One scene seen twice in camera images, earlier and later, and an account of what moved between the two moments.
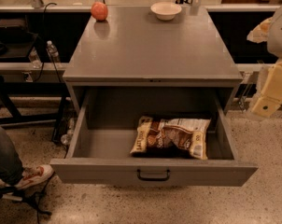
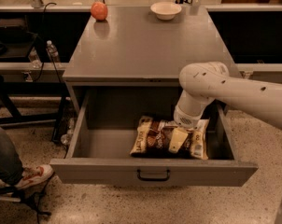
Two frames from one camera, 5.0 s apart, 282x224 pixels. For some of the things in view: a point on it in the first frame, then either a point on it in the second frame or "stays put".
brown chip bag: (176, 136) stays put
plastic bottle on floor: (64, 138) stays put
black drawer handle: (153, 178) stays put
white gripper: (280, 35) → (185, 119)
